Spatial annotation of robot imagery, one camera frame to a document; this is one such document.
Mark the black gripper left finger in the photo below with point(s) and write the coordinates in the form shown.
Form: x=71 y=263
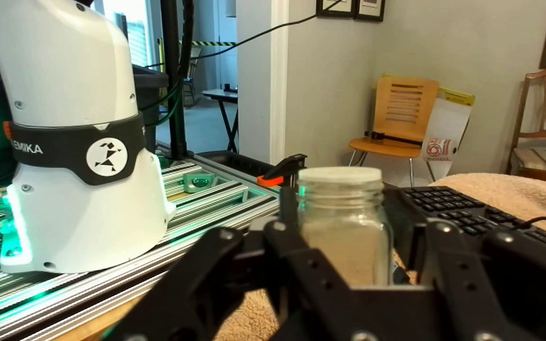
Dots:
x=285 y=276

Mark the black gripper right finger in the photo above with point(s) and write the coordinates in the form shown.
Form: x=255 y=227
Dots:
x=513 y=284

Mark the glass jar with white lid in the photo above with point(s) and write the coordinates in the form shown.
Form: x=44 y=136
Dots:
x=346 y=219

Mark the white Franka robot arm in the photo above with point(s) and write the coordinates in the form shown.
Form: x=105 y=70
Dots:
x=71 y=94

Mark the black keyboard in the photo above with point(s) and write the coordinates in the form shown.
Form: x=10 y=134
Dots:
x=463 y=210

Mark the tan ribbed towel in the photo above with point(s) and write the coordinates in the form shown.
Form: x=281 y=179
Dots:
x=526 y=195

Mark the black orange spring clamp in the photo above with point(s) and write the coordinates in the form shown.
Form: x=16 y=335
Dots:
x=283 y=170

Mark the white and yellow poster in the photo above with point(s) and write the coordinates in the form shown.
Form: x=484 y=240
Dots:
x=450 y=125

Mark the wooden robot cart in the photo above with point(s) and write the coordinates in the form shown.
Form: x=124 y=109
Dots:
x=109 y=323

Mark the small folding table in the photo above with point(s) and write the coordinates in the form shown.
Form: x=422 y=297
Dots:
x=223 y=104

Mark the light wooden chair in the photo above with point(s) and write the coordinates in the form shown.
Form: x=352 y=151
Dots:
x=399 y=119

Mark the black tripod pole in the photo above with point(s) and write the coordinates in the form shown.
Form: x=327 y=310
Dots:
x=175 y=75

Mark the black framed picture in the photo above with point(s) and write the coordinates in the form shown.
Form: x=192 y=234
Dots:
x=371 y=9
x=335 y=7

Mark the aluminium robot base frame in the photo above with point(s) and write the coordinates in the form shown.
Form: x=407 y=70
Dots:
x=217 y=195

